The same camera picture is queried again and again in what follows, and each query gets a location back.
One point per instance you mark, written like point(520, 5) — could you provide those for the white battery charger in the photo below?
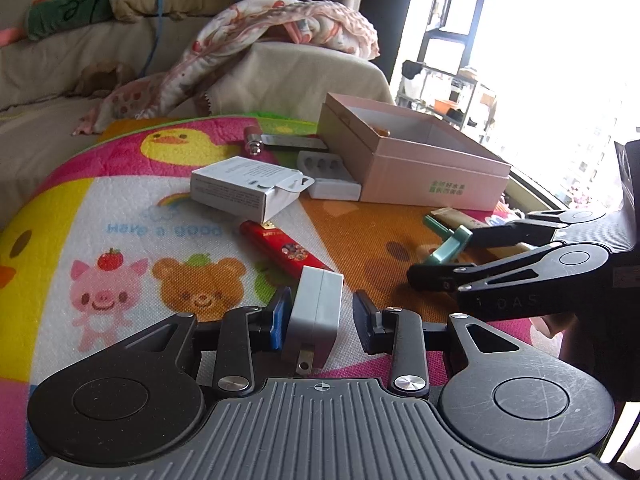
point(330, 180)

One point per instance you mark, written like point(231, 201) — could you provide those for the metal shelf rack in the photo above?
point(450, 90)

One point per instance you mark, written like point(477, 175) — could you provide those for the colourful cartoon play mat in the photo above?
point(125, 240)

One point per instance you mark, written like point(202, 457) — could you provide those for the beige covered sofa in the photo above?
point(50, 70)

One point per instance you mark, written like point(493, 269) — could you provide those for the small brown item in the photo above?
point(382, 131)

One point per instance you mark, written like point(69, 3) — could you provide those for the white carton box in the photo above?
point(235, 185)

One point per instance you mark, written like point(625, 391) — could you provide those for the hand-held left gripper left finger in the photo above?
point(282, 317)

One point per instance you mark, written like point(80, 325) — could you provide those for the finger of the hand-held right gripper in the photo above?
point(500, 235)
point(430, 277)

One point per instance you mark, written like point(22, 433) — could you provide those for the brown plush toy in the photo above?
point(102, 76)

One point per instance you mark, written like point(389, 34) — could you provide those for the silver red metal tool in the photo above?
point(290, 142)

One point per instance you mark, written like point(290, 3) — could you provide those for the pink plush toy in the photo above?
point(10, 36)

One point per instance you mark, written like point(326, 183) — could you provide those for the beige wooden stick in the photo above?
point(457, 219)

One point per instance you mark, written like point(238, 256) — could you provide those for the person's right hand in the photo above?
point(561, 327)

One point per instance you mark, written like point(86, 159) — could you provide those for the green plastic hook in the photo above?
point(447, 247)

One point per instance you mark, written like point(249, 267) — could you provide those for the green plush toy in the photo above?
point(65, 10)

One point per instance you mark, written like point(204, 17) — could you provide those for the white power adapter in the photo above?
point(315, 310)

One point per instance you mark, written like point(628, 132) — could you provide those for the black cloth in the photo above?
point(413, 70)

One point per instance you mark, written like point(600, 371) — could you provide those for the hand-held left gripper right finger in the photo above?
point(365, 322)

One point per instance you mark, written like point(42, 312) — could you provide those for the pink cardboard box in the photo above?
point(425, 170)

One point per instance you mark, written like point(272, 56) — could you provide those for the pink printed blanket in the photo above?
point(235, 35)

